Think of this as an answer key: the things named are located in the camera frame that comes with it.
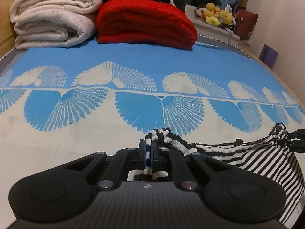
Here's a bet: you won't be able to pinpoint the brown red cushion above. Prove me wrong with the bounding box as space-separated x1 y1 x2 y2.
234 9 258 40

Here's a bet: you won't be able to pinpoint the purple box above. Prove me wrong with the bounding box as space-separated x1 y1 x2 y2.
259 44 278 69

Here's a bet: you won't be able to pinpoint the yellow plush toys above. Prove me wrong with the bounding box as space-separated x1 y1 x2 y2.
195 3 236 28

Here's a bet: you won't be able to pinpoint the red folded blanket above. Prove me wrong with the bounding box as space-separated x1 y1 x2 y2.
95 0 197 49

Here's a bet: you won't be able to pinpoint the blue white patterned bedsheet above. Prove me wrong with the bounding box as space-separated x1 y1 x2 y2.
1 40 304 228

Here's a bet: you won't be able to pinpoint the white folded fleece blanket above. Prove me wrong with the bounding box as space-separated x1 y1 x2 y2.
9 0 102 50

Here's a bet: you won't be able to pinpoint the black white striped garment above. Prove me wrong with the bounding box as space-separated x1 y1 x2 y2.
128 123 305 224

